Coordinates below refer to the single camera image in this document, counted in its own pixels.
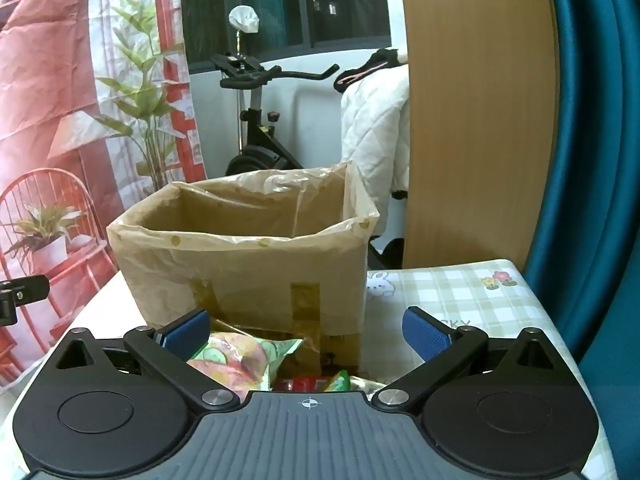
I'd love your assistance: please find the cucumber print snack packet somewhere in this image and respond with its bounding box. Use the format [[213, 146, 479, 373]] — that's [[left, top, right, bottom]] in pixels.
[[187, 331, 305, 392]]

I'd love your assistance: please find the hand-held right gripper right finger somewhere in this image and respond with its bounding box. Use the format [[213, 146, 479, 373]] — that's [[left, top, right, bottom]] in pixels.
[[377, 306, 583, 413]]

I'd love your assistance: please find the printed backdrop cloth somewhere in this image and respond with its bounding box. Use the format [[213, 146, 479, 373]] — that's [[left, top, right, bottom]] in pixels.
[[0, 0, 208, 386]]

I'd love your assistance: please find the black pink garment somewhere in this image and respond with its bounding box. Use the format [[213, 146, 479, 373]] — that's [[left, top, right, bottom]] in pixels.
[[334, 48, 412, 93]]

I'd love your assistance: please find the black exercise bike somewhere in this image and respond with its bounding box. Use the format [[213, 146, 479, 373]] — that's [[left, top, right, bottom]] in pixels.
[[210, 50, 341, 178]]

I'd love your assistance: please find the translucent plastic liner bag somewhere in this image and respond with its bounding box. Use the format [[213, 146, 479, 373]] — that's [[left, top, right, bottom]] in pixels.
[[106, 160, 381, 336]]

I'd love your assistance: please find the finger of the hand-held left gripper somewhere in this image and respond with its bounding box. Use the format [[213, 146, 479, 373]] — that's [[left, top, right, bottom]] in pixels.
[[0, 274, 51, 326]]

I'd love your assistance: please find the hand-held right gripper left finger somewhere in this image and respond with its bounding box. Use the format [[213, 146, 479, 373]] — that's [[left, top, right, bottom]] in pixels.
[[52, 309, 243, 413]]

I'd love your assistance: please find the brown cardboard box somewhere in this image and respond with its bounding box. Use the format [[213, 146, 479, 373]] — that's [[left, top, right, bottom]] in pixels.
[[106, 160, 381, 368]]

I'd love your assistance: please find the red snack packet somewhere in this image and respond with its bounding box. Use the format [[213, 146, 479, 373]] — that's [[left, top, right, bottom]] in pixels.
[[274, 374, 333, 393]]

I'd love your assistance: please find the teal curtain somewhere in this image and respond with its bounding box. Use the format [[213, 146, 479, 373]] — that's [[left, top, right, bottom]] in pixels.
[[522, 0, 640, 480]]

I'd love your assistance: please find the white plastic bag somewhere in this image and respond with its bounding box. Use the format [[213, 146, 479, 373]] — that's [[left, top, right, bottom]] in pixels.
[[228, 5, 261, 36]]

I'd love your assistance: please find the white quilted jacket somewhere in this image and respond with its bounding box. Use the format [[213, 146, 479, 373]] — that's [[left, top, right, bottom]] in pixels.
[[340, 62, 411, 241]]

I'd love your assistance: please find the bright green snack packet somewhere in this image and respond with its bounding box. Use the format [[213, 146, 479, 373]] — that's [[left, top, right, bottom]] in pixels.
[[320, 369, 353, 392]]

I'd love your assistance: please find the dark window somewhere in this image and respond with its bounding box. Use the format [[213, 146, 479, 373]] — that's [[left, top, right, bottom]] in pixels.
[[179, 0, 392, 73]]

